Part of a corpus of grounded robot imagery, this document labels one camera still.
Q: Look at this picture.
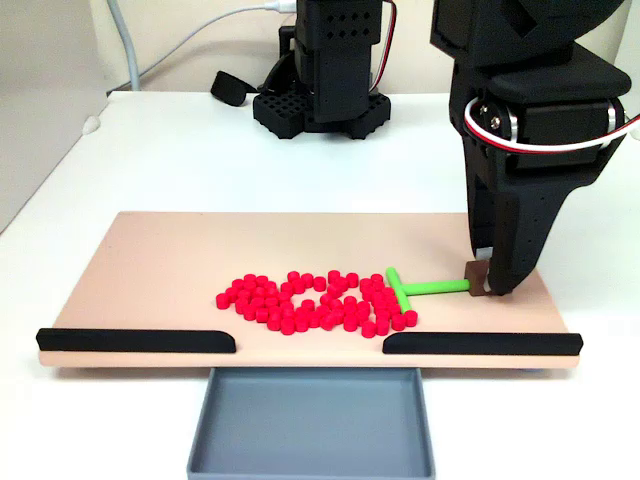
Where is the beige board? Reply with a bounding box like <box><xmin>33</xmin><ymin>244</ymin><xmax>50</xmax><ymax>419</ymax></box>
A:
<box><xmin>37</xmin><ymin>210</ymin><xmax>584</xmax><ymax>372</ymax></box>

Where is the white panel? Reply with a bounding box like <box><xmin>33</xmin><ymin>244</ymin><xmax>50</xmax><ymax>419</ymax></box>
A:
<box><xmin>622</xmin><ymin>0</ymin><xmax>640</xmax><ymax>119</ymax></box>

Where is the black edge rail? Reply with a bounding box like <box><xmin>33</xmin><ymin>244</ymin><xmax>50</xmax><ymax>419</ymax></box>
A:
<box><xmin>382</xmin><ymin>332</ymin><xmax>584</xmax><ymax>357</ymax></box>
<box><xmin>35</xmin><ymin>327</ymin><xmax>237</xmax><ymax>355</ymax></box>

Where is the white USB cable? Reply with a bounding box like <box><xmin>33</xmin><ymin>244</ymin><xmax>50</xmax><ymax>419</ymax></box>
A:
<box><xmin>134</xmin><ymin>0</ymin><xmax>300</xmax><ymax>84</ymax></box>

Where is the black strap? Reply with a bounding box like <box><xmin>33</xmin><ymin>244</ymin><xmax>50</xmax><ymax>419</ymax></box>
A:
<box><xmin>209</xmin><ymin>70</ymin><xmax>261</xmax><ymax>107</ymax></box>

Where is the white red gripper servo cable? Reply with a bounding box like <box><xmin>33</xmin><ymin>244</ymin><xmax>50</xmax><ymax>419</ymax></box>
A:
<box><xmin>462</xmin><ymin>97</ymin><xmax>640</xmax><ymax>154</ymax></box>

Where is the green T-shaped pusher tool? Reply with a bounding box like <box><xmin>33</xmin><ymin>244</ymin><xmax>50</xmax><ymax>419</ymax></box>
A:
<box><xmin>384</xmin><ymin>260</ymin><xmax>490</xmax><ymax>315</ymax></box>

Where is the grey cable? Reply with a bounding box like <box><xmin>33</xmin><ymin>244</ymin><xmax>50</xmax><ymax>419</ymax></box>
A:
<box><xmin>107</xmin><ymin>0</ymin><xmax>142</xmax><ymax>94</ymax></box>

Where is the white red base servo cable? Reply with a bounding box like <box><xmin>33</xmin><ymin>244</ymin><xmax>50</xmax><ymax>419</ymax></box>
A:
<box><xmin>370</xmin><ymin>0</ymin><xmax>400</xmax><ymax>94</ymax></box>

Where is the grey tray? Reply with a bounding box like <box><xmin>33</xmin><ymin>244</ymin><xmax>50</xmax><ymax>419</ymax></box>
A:
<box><xmin>186</xmin><ymin>367</ymin><xmax>436</xmax><ymax>480</ymax></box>

